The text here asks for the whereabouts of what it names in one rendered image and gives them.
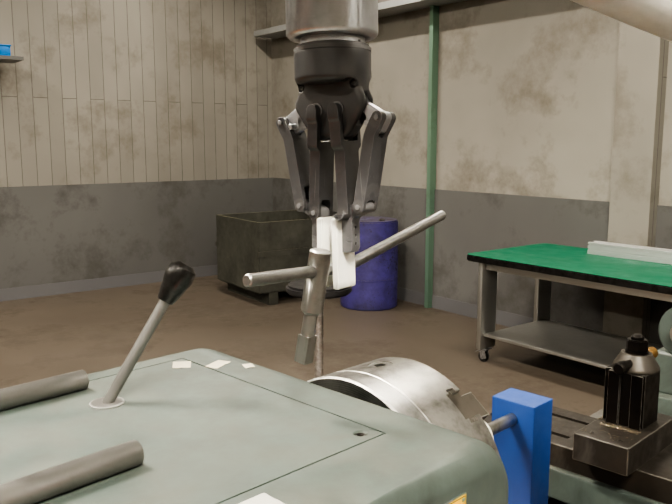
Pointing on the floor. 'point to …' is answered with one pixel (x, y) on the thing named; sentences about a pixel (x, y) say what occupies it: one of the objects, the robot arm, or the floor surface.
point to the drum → (375, 269)
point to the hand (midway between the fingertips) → (336, 252)
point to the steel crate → (261, 248)
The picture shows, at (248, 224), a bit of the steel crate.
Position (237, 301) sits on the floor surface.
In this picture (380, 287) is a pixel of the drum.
